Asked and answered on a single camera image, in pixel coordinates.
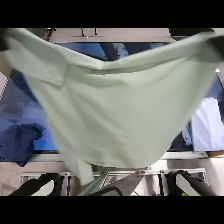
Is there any pale green T-shirt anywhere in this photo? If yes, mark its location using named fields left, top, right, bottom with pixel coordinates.
left=0, top=28, right=224, bottom=186

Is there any light blue garment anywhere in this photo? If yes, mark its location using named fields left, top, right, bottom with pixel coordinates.
left=190, top=97, right=224, bottom=153

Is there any dark blue garment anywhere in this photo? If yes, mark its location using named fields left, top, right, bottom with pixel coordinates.
left=0, top=123, right=45, bottom=168

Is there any silver frame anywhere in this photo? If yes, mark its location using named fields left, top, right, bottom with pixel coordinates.
left=19, top=168, right=209, bottom=197

